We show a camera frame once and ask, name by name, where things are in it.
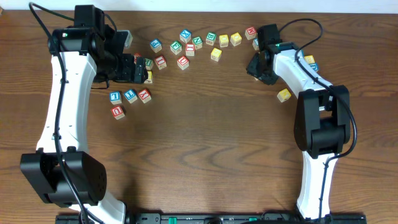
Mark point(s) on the blue X block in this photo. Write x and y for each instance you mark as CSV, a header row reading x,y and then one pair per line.
x,y
185,36

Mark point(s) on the red E block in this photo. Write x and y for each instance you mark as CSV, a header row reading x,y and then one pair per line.
x,y
136,56

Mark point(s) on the green B block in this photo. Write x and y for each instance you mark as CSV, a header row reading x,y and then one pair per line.
x,y
211,38

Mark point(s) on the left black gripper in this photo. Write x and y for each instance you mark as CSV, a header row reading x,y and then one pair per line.
x,y
138,70

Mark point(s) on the red K block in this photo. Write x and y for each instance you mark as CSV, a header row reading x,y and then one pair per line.
x,y
250,33

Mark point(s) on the blue P block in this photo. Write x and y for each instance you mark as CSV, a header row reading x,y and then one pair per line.
x,y
156,45

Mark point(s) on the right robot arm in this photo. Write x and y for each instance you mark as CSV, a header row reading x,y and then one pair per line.
x,y
323,123

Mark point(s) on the blue 2 block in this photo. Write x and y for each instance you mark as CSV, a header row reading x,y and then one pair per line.
x,y
255,44

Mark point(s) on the yellow block left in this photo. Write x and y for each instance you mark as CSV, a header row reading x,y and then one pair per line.
x,y
149,79

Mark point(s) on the green N block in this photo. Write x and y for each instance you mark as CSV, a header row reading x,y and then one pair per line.
x,y
198,43

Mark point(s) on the yellow block far right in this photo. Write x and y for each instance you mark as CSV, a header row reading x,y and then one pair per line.
x,y
309,59

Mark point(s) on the blue T block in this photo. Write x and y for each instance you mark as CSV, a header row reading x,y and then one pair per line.
x,y
130,95

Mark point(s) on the red H block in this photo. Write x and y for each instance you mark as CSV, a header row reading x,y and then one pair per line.
x,y
190,50

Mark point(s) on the yellow block lone right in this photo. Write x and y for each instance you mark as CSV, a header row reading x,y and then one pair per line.
x,y
284,95

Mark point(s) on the red I block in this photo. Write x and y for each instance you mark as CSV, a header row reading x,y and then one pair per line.
x,y
161,62

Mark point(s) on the yellow block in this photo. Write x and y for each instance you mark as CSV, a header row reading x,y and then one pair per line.
x,y
216,54
149,79
235,39
309,59
223,40

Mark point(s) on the yellow block top right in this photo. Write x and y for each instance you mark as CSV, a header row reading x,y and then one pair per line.
x,y
235,39

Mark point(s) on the green R block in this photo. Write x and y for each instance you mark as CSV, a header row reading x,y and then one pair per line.
x,y
149,64

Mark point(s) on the red U block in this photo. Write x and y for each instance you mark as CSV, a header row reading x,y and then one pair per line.
x,y
118,112

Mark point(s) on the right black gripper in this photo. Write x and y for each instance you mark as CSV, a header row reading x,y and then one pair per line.
x,y
257,66

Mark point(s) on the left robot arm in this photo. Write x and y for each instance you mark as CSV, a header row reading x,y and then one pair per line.
x,y
61,170

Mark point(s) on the blue D block lower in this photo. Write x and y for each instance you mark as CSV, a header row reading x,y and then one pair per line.
x,y
314,66

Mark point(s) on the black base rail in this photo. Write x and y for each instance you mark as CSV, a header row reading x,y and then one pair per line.
x,y
269,217

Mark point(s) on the yellow block centre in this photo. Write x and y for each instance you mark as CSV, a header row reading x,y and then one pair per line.
x,y
216,54

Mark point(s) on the red Y block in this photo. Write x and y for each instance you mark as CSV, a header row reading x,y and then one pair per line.
x,y
144,95

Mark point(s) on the yellow block top middle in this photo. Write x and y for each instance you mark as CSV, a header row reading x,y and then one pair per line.
x,y
223,40

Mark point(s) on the blue L block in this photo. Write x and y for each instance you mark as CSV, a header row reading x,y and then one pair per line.
x,y
115,98

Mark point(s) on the green F block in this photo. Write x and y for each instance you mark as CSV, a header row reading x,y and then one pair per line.
x,y
176,47

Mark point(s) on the red C block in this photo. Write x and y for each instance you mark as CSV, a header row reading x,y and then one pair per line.
x,y
183,62

